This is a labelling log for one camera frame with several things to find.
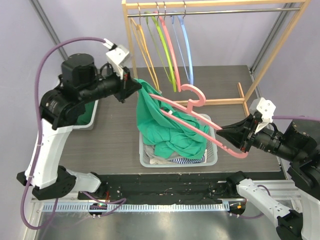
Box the pink plastic hanger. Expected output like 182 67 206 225
149 83 249 160

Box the yellow plastic hanger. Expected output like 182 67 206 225
130 18 161 93

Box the green tank top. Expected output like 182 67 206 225
136 79 210 160

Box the lime green hanger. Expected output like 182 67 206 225
145 16 177 93

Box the coral pink hanger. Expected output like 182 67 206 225
153 3 181 92

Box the light blue hanger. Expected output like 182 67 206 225
171 1 194 85

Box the grey tank top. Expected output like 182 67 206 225
143 144 161 160

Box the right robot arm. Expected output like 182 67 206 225
216 113 320 240

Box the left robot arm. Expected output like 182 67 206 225
17 50 142 201

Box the wooden clothes rack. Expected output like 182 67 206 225
121 0 311 116

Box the white centre laundry basket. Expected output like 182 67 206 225
137 116 218 168

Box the white laundry basket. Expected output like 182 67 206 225
137 116 218 168
73 100 99 130

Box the green cloth in basket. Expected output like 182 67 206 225
75 101 95 126

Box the white left laundry basket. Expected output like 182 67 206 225
73 100 99 130

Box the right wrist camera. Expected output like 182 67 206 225
249 97 276 134

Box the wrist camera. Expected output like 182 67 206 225
249 97 276 134
103 38 130 80

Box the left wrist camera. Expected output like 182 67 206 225
103 38 130 80

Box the slotted cable duct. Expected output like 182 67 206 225
55 201 230 213

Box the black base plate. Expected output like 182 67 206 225
77 171 268 206

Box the grey right frame post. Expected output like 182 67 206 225
249 2 297 79

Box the grey corner frame post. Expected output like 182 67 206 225
29 0 61 45

